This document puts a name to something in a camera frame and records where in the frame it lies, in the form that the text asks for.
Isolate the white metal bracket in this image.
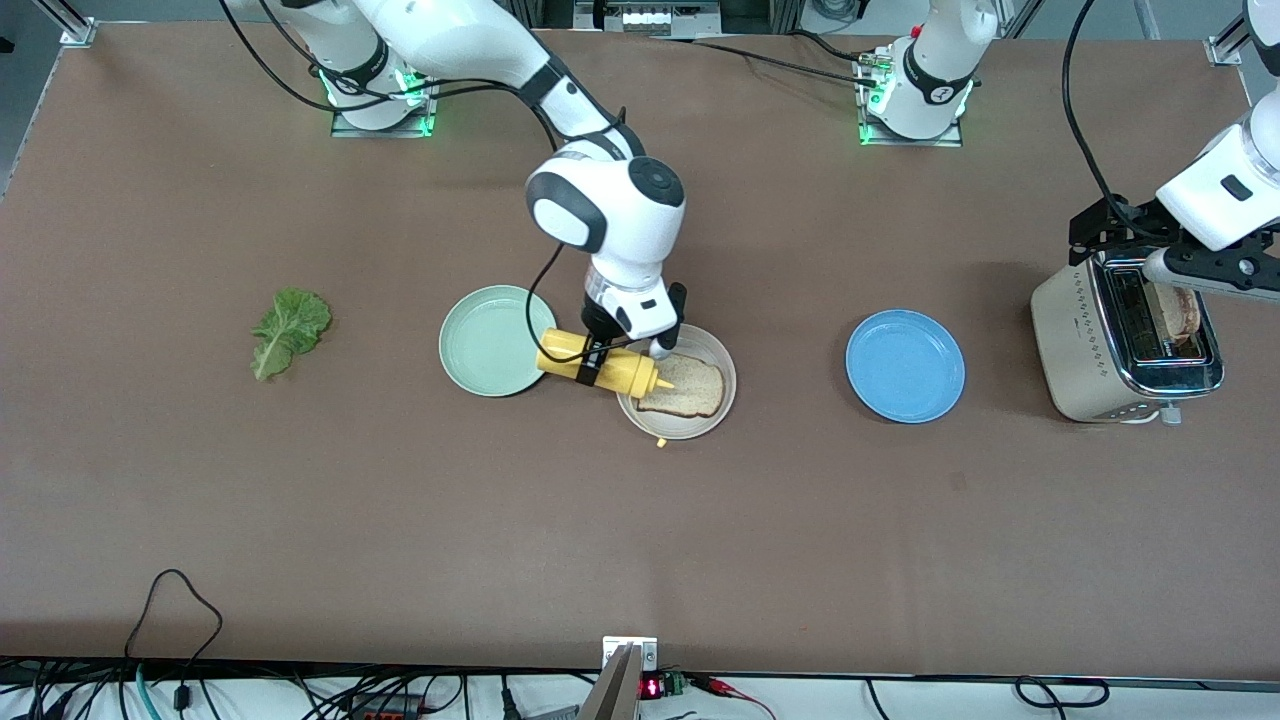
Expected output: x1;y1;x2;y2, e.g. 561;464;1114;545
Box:
602;636;659;671

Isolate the toasted bread slice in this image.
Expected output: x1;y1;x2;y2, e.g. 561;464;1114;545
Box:
635;352;725;419
1143;283;1201;348

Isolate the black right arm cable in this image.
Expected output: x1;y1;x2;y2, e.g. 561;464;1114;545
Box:
220;0;631;336

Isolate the light green plate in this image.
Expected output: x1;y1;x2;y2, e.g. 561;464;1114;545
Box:
438;285;559;398

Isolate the black coiled cable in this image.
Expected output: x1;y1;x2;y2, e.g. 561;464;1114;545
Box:
1013;676;1111;709

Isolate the beige plate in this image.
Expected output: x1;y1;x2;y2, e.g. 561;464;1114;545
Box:
614;322;738;441

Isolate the thin black table cable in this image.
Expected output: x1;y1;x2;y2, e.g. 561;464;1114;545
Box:
650;35;881;89

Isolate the white power strip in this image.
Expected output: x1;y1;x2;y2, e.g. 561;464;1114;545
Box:
575;0;721;33

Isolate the green lettuce leaf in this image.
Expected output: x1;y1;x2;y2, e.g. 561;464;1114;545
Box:
250;288;333;383

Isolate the grey metal beam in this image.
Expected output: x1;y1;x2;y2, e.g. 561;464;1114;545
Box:
578;645;641;720

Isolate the red clip lead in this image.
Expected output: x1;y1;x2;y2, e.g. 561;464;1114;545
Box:
690;675;776;719

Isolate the blue plate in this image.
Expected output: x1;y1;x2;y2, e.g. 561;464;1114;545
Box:
845;308;967;424

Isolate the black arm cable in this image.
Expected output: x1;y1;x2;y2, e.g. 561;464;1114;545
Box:
220;0;631;336
1060;0;1141;221

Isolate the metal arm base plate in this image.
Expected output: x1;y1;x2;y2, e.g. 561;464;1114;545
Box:
330;28;447;139
855;45;966;149

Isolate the black looped cable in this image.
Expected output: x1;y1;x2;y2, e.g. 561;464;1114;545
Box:
122;568;224;713

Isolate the yellow mustard squeeze bottle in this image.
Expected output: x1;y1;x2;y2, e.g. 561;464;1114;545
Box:
536;328;676;448

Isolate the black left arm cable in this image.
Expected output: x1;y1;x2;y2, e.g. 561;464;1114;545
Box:
1060;0;1141;221

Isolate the beige and chrome toaster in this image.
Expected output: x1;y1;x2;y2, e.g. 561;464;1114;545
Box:
1030;245;1226;426

